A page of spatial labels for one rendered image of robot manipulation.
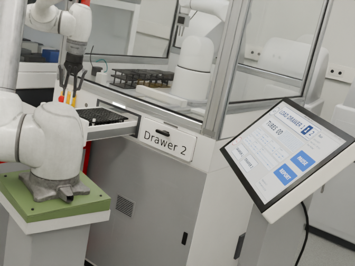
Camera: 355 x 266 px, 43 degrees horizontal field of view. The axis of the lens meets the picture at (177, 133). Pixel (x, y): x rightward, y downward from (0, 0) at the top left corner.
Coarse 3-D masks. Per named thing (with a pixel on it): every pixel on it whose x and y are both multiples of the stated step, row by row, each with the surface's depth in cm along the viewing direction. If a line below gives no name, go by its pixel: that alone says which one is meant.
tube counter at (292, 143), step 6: (282, 126) 147; (276, 132) 146; (282, 132) 144; (288, 132) 141; (282, 138) 141; (288, 138) 138; (294, 138) 136; (288, 144) 135; (294, 144) 133; (300, 144) 131; (294, 150) 130
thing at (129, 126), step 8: (120, 120) 216; (128, 120) 213; (136, 120) 210; (88, 128) 184; (96, 128) 188; (104, 128) 192; (112, 128) 196; (120, 128) 200; (128, 128) 204; (88, 136) 185; (96, 136) 189; (104, 136) 193; (112, 136) 197
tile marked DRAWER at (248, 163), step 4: (248, 156) 146; (252, 156) 145; (244, 160) 146; (248, 160) 144; (252, 160) 143; (256, 160) 141; (240, 164) 146; (244, 164) 144; (248, 164) 142; (252, 164) 141; (256, 164) 139; (244, 168) 142; (248, 168) 140; (252, 168) 139
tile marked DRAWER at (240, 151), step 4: (240, 144) 157; (236, 148) 157; (240, 148) 155; (244, 148) 153; (232, 152) 157; (236, 152) 155; (240, 152) 153; (244, 152) 151; (248, 152) 149; (236, 156) 152; (240, 156) 150
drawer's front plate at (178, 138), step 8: (144, 120) 203; (152, 120) 202; (144, 128) 204; (152, 128) 201; (160, 128) 198; (168, 128) 196; (160, 136) 199; (176, 136) 193; (184, 136) 191; (192, 136) 189; (152, 144) 202; (160, 144) 199; (176, 144) 194; (184, 144) 191; (192, 144) 189; (168, 152) 197; (176, 152) 194; (184, 152) 192; (192, 152) 190
